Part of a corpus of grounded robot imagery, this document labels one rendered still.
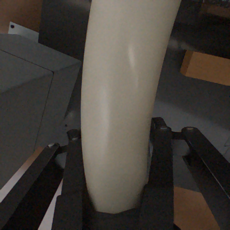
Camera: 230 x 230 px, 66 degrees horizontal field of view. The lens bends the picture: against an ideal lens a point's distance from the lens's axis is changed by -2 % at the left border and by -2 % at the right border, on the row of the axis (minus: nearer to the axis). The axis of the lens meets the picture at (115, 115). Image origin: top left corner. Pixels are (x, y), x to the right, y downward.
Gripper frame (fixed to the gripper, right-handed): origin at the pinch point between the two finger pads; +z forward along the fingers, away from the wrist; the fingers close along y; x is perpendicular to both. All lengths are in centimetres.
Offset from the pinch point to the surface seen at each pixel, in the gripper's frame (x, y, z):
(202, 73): -9, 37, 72
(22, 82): 3.1, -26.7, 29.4
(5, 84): 3.9, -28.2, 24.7
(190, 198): -104, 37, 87
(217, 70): -9, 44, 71
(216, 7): 12.6, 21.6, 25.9
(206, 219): -128, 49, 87
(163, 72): -8, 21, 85
